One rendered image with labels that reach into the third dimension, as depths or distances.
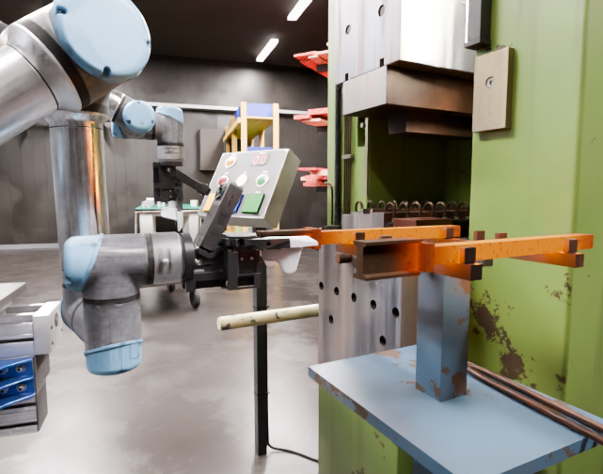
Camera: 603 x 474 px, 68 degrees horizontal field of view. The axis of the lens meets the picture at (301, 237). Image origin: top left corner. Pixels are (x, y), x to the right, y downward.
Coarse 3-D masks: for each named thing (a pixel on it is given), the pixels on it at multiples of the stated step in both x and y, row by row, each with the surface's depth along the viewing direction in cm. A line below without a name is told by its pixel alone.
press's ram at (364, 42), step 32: (352, 0) 124; (384, 0) 112; (416, 0) 108; (448, 0) 113; (352, 32) 124; (384, 32) 112; (416, 32) 109; (448, 32) 114; (352, 64) 125; (384, 64) 113; (416, 64) 112; (448, 64) 115
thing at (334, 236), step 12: (312, 228) 76; (384, 228) 83; (396, 228) 83; (408, 228) 83; (420, 228) 84; (432, 228) 86; (456, 228) 89; (324, 240) 75; (336, 240) 77; (348, 240) 78
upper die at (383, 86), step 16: (352, 80) 125; (368, 80) 119; (384, 80) 113; (400, 80) 114; (416, 80) 117; (432, 80) 120; (448, 80) 122; (464, 80) 125; (352, 96) 126; (368, 96) 119; (384, 96) 113; (400, 96) 115; (416, 96) 117; (432, 96) 120; (448, 96) 123; (464, 96) 126; (352, 112) 126; (368, 112) 125; (384, 112) 125; (432, 112) 125; (448, 112) 125; (464, 112) 126
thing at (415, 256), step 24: (360, 240) 52; (384, 240) 52; (408, 240) 52; (480, 240) 62; (504, 240) 62; (528, 240) 63; (552, 240) 65; (360, 264) 50; (384, 264) 52; (408, 264) 53; (432, 264) 53
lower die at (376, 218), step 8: (384, 208) 127; (416, 208) 127; (440, 208) 132; (464, 208) 136; (344, 216) 132; (352, 216) 129; (360, 216) 125; (368, 216) 122; (376, 216) 118; (384, 216) 116; (400, 216) 118; (416, 216) 121; (424, 216) 123; (440, 216) 125; (448, 216) 127; (464, 216) 130; (344, 224) 132; (352, 224) 129; (360, 224) 125; (368, 224) 122; (376, 224) 119; (384, 224) 116; (464, 232) 130
